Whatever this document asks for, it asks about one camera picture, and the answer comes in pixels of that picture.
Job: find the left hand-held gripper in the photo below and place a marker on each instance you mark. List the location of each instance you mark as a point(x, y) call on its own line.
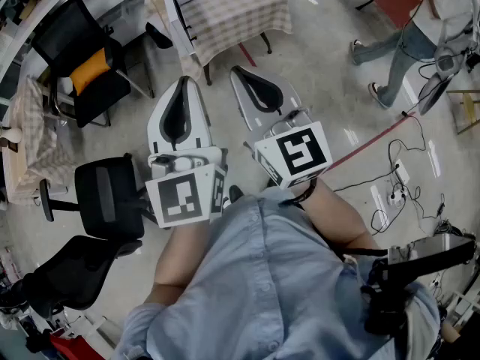
point(180, 201)

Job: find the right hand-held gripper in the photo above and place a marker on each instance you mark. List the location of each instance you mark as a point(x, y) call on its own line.
point(300, 152)

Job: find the person's left forearm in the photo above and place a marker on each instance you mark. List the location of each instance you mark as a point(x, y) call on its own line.
point(180, 253)

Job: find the person's right forearm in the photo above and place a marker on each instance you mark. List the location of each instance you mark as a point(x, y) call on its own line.
point(337, 216)

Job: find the black shoulder bag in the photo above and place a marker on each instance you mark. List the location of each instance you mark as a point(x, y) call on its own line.
point(397, 276)

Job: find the table with checkered cloth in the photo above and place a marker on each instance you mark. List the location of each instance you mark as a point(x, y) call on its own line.
point(33, 144)
point(240, 17)

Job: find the black swivel office chair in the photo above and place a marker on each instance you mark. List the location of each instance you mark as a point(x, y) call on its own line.
point(78, 276)
point(108, 197)

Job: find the orange cushion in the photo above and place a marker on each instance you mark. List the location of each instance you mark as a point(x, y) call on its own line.
point(90, 69)

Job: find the white power strip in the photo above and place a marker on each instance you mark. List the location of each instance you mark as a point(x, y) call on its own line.
point(402, 171)

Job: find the white plug adapter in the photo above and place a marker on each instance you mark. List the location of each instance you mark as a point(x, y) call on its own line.
point(395, 199)

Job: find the person's light blue shirt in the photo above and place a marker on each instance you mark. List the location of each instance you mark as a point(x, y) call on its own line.
point(262, 276)

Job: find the wooden stool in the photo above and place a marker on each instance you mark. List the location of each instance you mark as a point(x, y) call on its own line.
point(468, 105)

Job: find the red box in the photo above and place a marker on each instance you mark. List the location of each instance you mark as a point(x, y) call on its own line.
point(75, 347)

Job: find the black metal-frame chair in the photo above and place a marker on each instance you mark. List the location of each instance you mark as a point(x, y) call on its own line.
point(71, 32)

